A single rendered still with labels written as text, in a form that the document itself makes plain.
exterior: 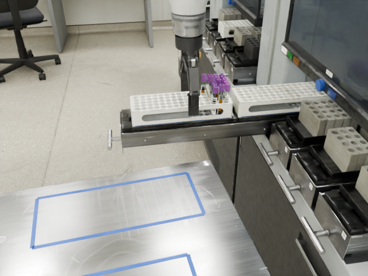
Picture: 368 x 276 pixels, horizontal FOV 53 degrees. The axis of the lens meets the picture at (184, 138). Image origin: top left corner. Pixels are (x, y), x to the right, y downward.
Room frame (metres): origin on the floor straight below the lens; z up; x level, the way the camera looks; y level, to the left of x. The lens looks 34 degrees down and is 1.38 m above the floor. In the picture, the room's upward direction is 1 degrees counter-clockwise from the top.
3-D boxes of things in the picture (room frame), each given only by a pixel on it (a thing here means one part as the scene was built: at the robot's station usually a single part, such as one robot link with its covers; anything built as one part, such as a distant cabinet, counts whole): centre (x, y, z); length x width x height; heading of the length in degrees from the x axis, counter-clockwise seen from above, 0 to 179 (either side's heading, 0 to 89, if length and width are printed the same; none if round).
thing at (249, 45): (1.42, -0.27, 0.85); 0.12 x 0.02 x 0.06; 9
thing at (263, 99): (1.02, -0.30, 0.83); 0.30 x 0.10 x 0.06; 99
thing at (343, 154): (0.73, -0.38, 0.85); 0.12 x 0.02 x 0.06; 8
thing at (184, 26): (0.98, -0.02, 1.09); 0.09 x 0.09 x 0.06
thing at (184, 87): (1.05, -0.01, 0.88); 0.03 x 0.01 x 0.07; 99
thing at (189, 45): (0.98, -0.02, 1.02); 0.08 x 0.07 x 0.09; 9
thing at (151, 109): (0.97, 0.01, 0.83); 0.30 x 0.10 x 0.06; 99
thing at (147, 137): (0.99, -0.13, 0.78); 0.73 x 0.14 x 0.09; 99
